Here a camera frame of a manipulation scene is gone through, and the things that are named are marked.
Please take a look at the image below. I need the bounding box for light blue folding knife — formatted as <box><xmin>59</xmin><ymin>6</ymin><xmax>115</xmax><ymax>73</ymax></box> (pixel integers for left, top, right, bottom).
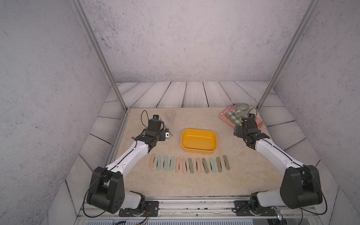
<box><xmin>169</xmin><ymin>157</ymin><xmax>175</xmax><ymax>172</ymax></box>

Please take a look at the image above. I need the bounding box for yellow plastic storage box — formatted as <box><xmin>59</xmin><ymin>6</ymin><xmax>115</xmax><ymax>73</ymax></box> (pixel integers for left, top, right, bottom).
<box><xmin>181</xmin><ymin>129</ymin><xmax>218</xmax><ymax>154</ymax></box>

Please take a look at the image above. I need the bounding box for sage folding knife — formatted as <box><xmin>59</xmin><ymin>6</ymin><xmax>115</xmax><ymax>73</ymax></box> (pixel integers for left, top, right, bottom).
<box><xmin>216</xmin><ymin>157</ymin><xmax>223</xmax><ymax>173</ymax></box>

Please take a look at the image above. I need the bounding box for olive green folding knife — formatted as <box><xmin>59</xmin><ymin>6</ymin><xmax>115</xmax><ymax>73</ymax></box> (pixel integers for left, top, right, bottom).
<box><xmin>188</xmin><ymin>157</ymin><xmax>194</xmax><ymax>173</ymax></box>

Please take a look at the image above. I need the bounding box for teal folding knife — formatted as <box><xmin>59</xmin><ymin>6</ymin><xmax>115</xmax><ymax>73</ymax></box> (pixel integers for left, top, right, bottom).
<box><xmin>209</xmin><ymin>158</ymin><xmax>216</xmax><ymax>173</ymax></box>

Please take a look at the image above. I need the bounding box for grey green folding knife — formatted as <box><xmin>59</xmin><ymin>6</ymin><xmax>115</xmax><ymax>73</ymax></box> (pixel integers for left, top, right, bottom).
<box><xmin>202</xmin><ymin>158</ymin><xmax>210</xmax><ymax>174</ymax></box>

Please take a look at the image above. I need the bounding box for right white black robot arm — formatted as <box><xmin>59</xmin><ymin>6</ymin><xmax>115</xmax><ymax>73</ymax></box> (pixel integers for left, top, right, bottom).
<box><xmin>234</xmin><ymin>123</ymin><xmax>324</xmax><ymax>214</ymax></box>

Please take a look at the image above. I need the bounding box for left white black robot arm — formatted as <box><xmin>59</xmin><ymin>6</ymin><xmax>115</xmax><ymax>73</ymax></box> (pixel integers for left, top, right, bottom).
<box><xmin>84</xmin><ymin>128</ymin><xmax>170</xmax><ymax>215</ymax></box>

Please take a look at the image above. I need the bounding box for green checkered cloth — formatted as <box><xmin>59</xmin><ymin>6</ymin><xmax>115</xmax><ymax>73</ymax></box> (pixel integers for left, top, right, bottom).
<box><xmin>226</xmin><ymin>111</ymin><xmax>242</xmax><ymax>126</ymax></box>

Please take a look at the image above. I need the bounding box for clear drinking glass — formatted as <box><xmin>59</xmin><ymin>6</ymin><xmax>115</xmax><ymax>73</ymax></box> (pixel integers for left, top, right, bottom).
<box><xmin>165</xmin><ymin>110</ymin><xmax>176</xmax><ymax>124</ymax></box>

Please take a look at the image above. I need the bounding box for pink cutting board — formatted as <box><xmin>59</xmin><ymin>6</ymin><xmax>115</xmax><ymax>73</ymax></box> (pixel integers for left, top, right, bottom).
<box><xmin>219</xmin><ymin>104</ymin><xmax>264</xmax><ymax>128</ymax></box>

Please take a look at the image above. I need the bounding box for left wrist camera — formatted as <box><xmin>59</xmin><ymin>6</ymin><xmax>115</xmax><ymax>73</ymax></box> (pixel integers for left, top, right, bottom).
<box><xmin>147</xmin><ymin>114</ymin><xmax>165</xmax><ymax>133</ymax></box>

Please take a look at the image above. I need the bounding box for aluminium front rail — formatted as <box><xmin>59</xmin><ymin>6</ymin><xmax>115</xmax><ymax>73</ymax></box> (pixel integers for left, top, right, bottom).
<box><xmin>75</xmin><ymin>196</ymin><xmax>322</xmax><ymax>225</ymax></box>

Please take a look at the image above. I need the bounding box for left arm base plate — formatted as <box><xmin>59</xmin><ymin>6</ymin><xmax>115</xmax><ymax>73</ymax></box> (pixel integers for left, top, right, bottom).
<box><xmin>119</xmin><ymin>201</ymin><xmax>159</xmax><ymax>218</ymax></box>

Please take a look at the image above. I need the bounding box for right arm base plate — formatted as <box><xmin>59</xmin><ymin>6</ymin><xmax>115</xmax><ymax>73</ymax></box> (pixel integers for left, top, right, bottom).
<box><xmin>232</xmin><ymin>201</ymin><xmax>277</xmax><ymax>217</ymax></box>

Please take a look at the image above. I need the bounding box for right aluminium frame post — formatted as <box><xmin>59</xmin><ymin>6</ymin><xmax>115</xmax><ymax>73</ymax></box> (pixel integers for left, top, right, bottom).
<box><xmin>257</xmin><ymin>0</ymin><xmax>321</xmax><ymax>109</ymax></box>

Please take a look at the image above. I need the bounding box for aluminium frame post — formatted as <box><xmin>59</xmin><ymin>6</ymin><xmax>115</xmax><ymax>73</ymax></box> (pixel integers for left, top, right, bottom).
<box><xmin>257</xmin><ymin>0</ymin><xmax>321</xmax><ymax>109</ymax></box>
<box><xmin>70</xmin><ymin>0</ymin><xmax>128</xmax><ymax>111</ymax></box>

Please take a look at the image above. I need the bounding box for left aluminium frame post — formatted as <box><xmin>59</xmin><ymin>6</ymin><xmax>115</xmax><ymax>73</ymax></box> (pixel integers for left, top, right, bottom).
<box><xmin>70</xmin><ymin>0</ymin><xmax>128</xmax><ymax>111</ymax></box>

